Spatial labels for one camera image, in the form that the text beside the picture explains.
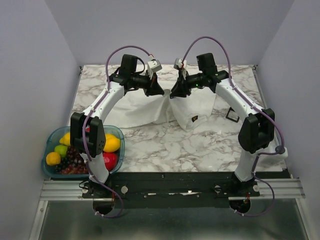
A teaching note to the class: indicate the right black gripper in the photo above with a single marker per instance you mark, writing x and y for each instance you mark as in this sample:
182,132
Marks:
180,86

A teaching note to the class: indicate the green lime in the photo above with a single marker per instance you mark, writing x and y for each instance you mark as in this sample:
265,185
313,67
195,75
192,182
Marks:
61,149

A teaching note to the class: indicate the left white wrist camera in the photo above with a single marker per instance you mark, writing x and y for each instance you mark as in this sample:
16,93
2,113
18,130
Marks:
153,66

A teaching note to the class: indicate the teal plastic fruit bowl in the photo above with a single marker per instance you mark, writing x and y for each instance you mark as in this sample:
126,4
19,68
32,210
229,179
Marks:
53,141

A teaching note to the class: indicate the black frame stand upper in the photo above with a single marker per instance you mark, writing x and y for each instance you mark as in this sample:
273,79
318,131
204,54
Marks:
232,115

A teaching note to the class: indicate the aluminium rail frame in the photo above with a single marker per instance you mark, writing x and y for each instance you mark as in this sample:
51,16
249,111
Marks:
64,214

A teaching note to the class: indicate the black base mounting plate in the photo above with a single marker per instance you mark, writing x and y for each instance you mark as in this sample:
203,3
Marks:
133,190

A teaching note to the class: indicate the yellow lemon right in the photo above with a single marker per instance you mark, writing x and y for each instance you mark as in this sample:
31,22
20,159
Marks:
112,143

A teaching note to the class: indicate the white box with knob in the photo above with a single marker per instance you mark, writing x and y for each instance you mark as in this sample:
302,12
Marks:
272,160

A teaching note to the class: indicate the red apple lower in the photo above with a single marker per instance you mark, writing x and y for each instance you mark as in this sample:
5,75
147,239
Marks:
110,160

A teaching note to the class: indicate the orange citrus fruit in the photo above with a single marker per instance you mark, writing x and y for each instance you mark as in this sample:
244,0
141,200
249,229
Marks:
53,158

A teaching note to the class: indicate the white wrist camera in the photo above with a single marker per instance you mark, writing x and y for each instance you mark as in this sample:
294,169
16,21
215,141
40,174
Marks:
153,66
181,65

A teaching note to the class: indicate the yellow lemon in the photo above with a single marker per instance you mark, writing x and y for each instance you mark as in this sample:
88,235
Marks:
112,143
66,139

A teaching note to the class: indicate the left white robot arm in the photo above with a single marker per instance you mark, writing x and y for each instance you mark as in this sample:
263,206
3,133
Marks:
87,134

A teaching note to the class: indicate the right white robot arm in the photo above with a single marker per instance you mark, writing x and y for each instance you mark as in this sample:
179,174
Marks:
257,129

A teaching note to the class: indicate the dark purple grapes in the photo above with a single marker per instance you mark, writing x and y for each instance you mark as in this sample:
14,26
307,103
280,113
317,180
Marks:
71,164

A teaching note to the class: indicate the white printed t-shirt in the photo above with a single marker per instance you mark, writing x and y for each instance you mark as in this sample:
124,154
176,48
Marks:
135,109

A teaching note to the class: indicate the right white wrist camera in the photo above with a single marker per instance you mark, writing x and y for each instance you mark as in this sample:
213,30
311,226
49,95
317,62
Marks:
181,65

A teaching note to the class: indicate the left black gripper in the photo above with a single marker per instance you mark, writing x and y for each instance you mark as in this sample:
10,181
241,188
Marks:
153,86

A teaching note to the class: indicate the black yellow garment label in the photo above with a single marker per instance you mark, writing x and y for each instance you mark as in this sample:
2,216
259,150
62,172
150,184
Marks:
194,118

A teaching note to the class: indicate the yellow lemon left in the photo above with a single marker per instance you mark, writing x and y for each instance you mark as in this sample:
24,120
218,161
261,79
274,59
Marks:
66,139

